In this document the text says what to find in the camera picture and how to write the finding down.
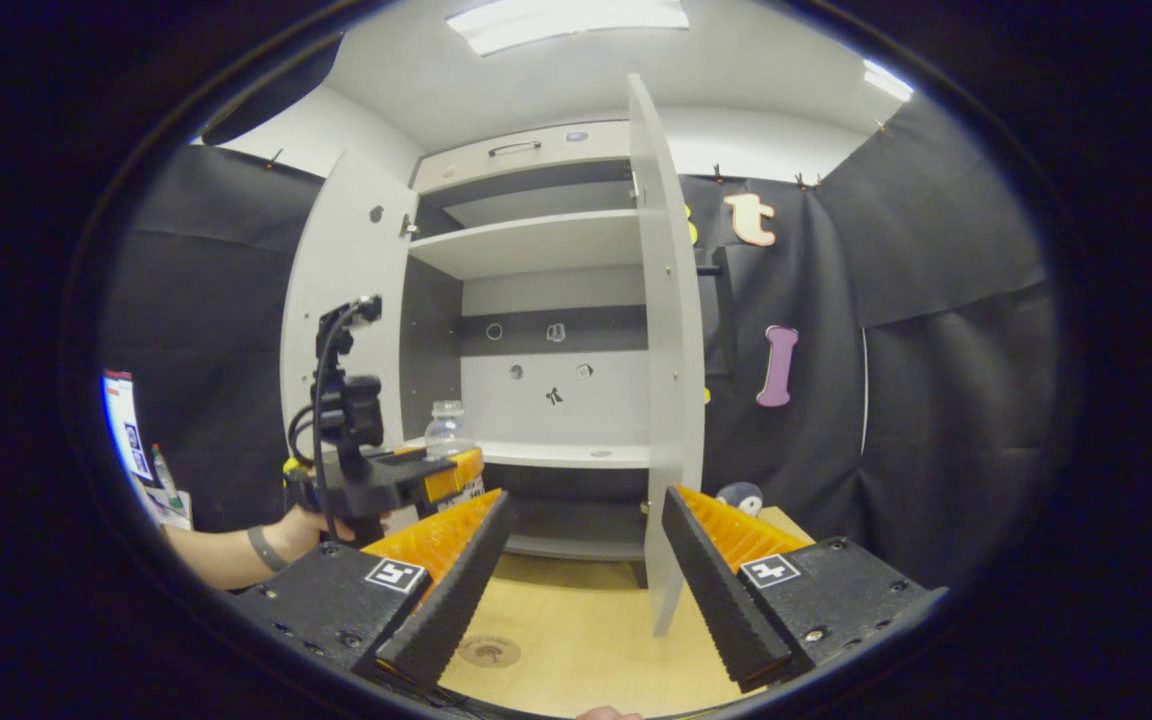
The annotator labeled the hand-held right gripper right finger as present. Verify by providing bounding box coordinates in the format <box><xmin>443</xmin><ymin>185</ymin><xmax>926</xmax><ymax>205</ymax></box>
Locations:
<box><xmin>661</xmin><ymin>486</ymin><xmax>947</xmax><ymax>694</ymax></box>

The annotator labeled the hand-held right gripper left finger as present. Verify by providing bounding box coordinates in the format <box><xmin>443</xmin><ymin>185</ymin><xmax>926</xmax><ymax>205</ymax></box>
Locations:
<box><xmin>231</xmin><ymin>488</ymin><xmax>517</xmax><ymax>691</ymax></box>

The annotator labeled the clear bottle with red label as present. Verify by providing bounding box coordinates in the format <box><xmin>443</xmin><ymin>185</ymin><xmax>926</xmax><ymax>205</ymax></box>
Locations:
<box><xmin>424</xmin><ymin>400</ymin><xmax>485</xmax><ymax>516</ymax></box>

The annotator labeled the round brown coaster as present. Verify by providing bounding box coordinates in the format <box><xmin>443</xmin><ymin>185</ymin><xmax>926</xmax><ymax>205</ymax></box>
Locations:
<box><xmin>458</xmin><ymin>635</ymin><xmax>522</xmax><ymax>669</ymax></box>

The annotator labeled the white cabinet door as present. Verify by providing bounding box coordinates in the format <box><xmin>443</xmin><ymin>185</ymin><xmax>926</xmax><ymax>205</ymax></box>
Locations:
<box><xmin>281</xmin><ymin>150</ymin><xmax>422</xmax><ymax>481</ymax></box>
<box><xmin>628</xmin><ymin>73</ymin><xmax>707</xmax><ymax>638</ymax></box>

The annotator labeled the white cabinet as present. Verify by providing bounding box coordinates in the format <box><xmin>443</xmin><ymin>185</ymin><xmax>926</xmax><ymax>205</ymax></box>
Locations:
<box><xmin>401</xmin><ymin>120</ymin><xmax>652</xmax><ymax>589</ymax></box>

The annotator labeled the grey white plush toy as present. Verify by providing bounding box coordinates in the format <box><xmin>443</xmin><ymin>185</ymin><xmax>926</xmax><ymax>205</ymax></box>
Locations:
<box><xmin>716</xmin><ymin>482</ymin><xmax>765</xmax><ymax>517</ymax></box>

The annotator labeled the dark wristband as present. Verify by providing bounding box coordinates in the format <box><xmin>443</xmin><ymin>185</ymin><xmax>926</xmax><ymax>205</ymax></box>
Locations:
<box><xmin>247</xmin><ymin>525</ymin><xmax>288</xmax><ymax>574</ymax></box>

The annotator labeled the white printed poster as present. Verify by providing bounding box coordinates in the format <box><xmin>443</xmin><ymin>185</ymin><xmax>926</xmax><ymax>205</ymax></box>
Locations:
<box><xmin>101</xmin><ymin>370</ymin><xmax>194</xmax><ymax>531</ymax></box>

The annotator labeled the long ceiling light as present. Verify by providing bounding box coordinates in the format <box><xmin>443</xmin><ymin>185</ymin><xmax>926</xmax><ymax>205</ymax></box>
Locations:
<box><xmin>446</xmin><ymin>0</ymin><xmax>692</xmax><ymax>56</ymax></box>
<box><xmin>861</xmin><ymin>58</ymin><xmax>915</xmax><ymax>103</ymax></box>

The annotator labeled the black door handle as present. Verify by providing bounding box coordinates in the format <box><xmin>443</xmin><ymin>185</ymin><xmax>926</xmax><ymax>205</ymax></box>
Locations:
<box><xmin>694</xmin><ymin>247</ymin><xmax>737</xmax><ymax>379</ymax></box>

